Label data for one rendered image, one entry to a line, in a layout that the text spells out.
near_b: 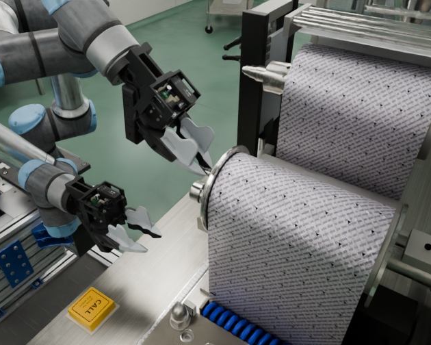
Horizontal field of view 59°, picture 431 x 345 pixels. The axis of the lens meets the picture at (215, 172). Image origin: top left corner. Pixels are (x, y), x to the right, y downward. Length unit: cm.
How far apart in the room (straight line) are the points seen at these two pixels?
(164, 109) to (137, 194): 199
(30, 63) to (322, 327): 61
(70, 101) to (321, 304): 97
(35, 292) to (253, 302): 136
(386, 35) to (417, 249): 33
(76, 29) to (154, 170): 215
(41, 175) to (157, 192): 169
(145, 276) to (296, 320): 43
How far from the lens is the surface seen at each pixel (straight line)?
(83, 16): 62
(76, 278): 189
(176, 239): 101
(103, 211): 75
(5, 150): 100
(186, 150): 58
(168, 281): 93
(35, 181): 89
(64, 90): 125
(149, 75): 57
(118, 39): 60
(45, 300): 187
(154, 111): 58
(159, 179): 263
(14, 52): 70
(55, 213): 94
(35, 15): 107
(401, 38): 67
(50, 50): 70
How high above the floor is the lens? 165
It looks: 38 degrees down
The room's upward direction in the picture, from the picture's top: straight up
